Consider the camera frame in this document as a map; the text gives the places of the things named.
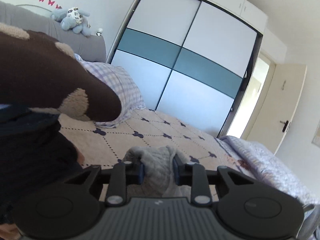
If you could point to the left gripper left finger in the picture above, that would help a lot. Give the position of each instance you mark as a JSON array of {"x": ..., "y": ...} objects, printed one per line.
[{"x": 119, "y": 178}]

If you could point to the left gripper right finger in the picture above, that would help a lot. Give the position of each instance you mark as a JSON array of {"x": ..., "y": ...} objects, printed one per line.
[{"x": 198, "y": 178}]

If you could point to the light grey sweatpants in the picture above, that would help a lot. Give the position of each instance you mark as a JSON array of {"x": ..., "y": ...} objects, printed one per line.
[{"x": 159, "y": 179}]

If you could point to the brown fleece sleeve forearm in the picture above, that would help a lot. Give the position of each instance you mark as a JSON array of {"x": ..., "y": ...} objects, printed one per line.
[{"x": 40, "y": 80}]

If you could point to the beige bear-pattern bed sheet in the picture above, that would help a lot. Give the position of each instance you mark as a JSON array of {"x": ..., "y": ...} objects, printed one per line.
[{"x": 145, "y": 128}]

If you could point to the purple checked fleece blanket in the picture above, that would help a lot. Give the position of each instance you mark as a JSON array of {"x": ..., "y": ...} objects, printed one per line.
[{"x": 269, "y": 169}]

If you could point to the plaid purple pillow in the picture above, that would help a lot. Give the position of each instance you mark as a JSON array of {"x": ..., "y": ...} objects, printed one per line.
[{"x": 117, "y": 78}]

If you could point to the cream room door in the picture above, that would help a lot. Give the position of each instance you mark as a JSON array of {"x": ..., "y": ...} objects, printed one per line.
[{"x": 279, "y": 106}]

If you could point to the white teal sliding wardrobe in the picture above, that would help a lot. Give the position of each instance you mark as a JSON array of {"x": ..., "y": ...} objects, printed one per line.
[{"x": 191, "y": 59}]

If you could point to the grey bed headboard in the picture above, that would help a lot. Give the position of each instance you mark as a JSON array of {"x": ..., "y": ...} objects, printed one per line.
[{"x": 90, "y": 48}]

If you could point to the blue plush toy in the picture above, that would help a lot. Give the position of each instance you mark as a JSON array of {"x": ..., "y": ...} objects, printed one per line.
[{"x": 73, "y": 19}]

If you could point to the pink butterfly wall stickers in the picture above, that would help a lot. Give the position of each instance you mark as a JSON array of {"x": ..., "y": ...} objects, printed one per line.
[{"x": 50, "y": 4}]

